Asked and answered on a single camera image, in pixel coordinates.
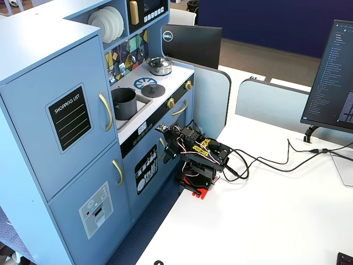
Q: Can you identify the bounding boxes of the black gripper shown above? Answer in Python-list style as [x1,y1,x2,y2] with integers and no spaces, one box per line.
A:
[162,127,185,165]

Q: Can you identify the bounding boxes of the dark gray pot lid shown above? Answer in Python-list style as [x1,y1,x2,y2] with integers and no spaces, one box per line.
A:
[141,83,167,98]

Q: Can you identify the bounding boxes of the red robot base clamp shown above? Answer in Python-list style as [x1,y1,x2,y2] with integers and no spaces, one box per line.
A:
[178,176,221,200]

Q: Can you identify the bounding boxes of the steel pot with lid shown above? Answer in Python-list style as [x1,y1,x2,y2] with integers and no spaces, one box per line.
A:
[146,56,173,76]

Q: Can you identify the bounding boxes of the dishwasher door with dish print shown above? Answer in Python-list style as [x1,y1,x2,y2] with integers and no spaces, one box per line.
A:
[122,129,181,222]

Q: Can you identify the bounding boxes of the oven door with window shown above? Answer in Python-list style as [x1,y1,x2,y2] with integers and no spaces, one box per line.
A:
[167,87,194,157]

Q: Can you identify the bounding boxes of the gray toy sink basin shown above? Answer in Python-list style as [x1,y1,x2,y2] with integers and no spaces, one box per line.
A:
[111,94,154,131]

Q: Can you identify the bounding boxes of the dark gray pot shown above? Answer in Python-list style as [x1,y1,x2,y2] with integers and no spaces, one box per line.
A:
[111,87,138,121]

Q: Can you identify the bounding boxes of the light blue desk divider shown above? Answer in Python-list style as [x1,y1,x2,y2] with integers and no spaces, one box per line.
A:
[234,78,313,134]
[167,56,232,139]

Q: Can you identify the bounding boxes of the steel toy ladle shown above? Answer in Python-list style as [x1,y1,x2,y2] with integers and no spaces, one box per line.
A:
[108,49,117,84]

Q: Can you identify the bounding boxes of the steel toy spatula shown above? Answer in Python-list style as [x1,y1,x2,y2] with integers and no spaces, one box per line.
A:
[117,45,127,75]

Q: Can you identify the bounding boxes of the steel toy round spoon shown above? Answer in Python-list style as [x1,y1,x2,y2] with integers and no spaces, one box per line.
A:
[127,40,137,65]

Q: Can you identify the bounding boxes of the black Dell monitor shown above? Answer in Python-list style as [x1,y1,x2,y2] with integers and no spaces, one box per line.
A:
[161,23,223,70]

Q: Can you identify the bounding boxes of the freezer door with dispenser print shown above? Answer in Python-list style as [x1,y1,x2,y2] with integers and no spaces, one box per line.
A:
[47,142,132,265]

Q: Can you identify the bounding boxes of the white chair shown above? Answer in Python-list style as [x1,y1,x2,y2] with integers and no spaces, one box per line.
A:
[168,8,197,27]

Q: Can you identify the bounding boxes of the fridge door with shopping list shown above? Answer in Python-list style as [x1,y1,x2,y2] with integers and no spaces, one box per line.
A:
[0,34,119,202]

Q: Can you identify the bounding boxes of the black toy microwave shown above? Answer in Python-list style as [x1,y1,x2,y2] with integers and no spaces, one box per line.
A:
[126,0,170,35]

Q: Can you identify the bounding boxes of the white toy plate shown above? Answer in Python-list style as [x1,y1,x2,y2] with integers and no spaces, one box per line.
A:
[103,6,125,39]
[88,10,113,44]
[97,8,120,42]

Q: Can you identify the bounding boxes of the blue toy kitchen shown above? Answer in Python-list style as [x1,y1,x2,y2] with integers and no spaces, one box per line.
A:
[0,0,195,265]

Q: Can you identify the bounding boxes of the gray flat stand plate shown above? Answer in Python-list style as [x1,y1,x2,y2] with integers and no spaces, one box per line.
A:
[329,152,353,188]

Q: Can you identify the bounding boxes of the monitor with lit screen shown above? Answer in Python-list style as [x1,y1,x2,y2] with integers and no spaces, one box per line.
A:
[299,19,353,134]

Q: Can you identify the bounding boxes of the black keyboard corner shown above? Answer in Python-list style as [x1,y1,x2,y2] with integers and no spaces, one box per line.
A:
[336,252,353,265]

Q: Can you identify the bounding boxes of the gold dishwasher handle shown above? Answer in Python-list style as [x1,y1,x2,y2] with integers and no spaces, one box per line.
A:
[159,137,167,161]

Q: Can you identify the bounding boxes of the black camera cable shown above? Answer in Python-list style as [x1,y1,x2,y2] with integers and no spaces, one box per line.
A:
[169,119,207,139]

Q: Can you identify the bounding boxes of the gold oven handle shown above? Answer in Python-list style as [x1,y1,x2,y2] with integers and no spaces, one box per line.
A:
[171,99,189,116]

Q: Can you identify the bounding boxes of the gold freezer handle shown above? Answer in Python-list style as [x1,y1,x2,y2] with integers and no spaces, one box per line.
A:
[111,159,125,187]

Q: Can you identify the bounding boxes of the gold fridge handle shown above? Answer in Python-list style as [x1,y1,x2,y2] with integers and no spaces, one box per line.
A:
[98,92,114,133]

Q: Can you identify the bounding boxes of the long black cable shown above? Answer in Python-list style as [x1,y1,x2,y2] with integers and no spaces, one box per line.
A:
[222,137,353,183]

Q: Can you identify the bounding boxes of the gold microwave handle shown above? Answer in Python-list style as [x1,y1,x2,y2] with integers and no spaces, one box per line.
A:
[129,0,140,26]

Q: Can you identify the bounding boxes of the black cable with connector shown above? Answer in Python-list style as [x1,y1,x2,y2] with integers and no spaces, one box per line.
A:
[286,137,353,164]

